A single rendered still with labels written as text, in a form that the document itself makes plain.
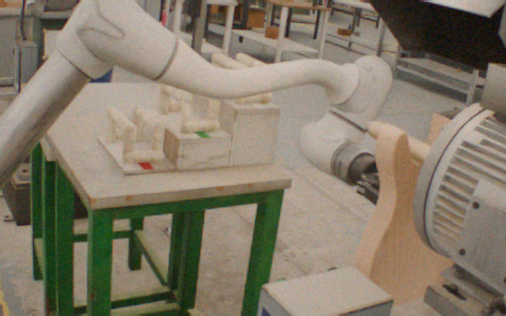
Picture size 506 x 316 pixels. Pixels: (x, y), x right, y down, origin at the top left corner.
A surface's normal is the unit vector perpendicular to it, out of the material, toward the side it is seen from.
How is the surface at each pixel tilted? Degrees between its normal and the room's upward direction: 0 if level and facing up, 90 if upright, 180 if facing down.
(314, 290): 0
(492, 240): 90
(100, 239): 90
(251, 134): 90
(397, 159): 92
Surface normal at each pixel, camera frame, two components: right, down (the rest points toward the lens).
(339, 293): 0.13, -0.93
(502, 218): -0.86, 0.07
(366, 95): 0.31, 0.28
